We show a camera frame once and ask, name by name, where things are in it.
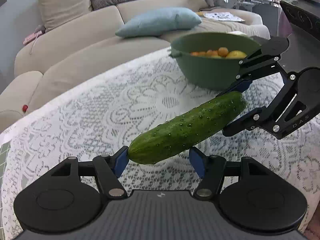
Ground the orange mandarin middle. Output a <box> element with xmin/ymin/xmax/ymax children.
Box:
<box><xmin>206</xmin><ymin>50</ymin><xmax>215</xmax><ymax>57</ymax></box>

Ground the yellow-green apple right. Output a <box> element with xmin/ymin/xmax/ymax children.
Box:
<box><xmin>226</xmin><ymin>50</ymin><xmax>247</xmax><ymax>59</ymax></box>

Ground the small red ball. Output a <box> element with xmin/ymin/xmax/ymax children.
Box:
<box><xmin>22</xmin><ymin>105</ymin><xmax>28</xmax><ymax>113</ymax></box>

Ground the pink telephone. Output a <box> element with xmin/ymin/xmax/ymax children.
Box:
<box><xmin>23</xmin><ymin>25</ymin><xmax>46</xmax><ymax>46</ymax></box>

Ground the beige sofa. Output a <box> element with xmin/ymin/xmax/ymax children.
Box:
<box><xmin>0</xmin><ymin>0</ymin><xmax>272</xmax><ymax>133</ymax></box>

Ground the green cucumber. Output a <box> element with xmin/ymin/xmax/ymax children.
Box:
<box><xmin>128</xmin><ymin>91</ymin><xmax>247</xmax><ymax>165</ymax></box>

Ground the light blue cushion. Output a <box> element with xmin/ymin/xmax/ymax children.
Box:
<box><xmin>116</xmin><ymin>7</ymin><xmax>202</xmax><ymax>38</ymax></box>

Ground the green plastic bowl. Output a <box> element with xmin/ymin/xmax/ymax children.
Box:
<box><xmin>170</xmin><ymin>32</ymin><xmax>260</xmax><ymax>91</ymax></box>

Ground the white printed paper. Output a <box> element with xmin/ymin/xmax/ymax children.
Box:
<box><xmin>203</xmin><ymin>12</ymin><xmax>245</xmax><ymax>22</ymax></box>

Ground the orange mandarin back left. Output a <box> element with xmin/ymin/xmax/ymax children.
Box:
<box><xmin>191</xmin><ymin>51</ymin><xmax>199</xmax><ymax>56</ymax></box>

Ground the beige back cushion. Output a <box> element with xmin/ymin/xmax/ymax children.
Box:
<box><xmin>37</xmin><ymin>0</ymin><xmax>92</xmax><ymax>31</ymax></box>

